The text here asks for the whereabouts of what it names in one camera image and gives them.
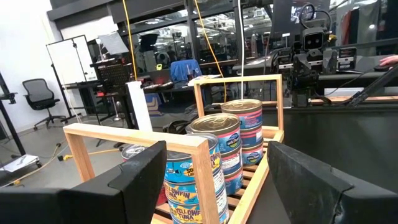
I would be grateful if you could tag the white whiteboard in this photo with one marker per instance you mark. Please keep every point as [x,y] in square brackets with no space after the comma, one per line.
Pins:
[71,59]

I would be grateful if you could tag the grey tilted panel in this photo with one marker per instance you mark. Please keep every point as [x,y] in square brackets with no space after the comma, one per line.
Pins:
[113,43]

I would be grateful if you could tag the black perforated cart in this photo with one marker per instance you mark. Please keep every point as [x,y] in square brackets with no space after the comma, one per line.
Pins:
[113,76]

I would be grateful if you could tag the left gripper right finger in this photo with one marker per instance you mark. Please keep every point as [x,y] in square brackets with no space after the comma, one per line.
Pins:
[311,193]

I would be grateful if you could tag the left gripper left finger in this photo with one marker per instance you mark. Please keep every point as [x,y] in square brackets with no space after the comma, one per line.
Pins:
[124,193]

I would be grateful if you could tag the black stand pole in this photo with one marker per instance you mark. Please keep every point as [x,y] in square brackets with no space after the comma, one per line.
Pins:
[11,121]

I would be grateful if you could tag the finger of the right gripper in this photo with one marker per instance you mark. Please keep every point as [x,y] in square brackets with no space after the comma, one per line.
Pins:
[300,70]
[330,60]

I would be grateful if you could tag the teal label tuna can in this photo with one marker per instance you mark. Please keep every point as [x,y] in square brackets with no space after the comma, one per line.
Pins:
[186,214]
[180,169]
[180,193]

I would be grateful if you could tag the wooden table side board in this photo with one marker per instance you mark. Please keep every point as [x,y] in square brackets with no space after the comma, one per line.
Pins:
[373,99]

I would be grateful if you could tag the dark grey desk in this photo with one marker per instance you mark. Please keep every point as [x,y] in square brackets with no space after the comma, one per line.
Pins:
[348,76]

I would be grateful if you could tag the black mesh office chair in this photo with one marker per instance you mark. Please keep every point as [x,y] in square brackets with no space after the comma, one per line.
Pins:
[38,93]

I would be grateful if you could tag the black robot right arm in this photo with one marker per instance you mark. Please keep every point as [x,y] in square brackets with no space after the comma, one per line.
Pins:
[298,90]

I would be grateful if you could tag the blue jacket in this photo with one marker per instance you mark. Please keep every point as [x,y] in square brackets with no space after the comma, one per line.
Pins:
[185,70]

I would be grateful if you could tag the black computer mouse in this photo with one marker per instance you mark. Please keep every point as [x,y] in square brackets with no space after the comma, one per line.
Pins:
[381,68]

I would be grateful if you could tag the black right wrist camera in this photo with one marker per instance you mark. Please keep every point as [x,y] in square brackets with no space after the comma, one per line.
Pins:
[313,40]

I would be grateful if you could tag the black frame strut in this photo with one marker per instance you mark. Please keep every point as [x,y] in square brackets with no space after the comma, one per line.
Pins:
[373,87]

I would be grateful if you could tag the wooden slatted shelf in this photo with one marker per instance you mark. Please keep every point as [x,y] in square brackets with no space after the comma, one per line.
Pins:
[140,137]

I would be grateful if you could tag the person's hand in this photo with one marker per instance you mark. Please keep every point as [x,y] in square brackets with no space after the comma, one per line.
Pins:
[390,60]

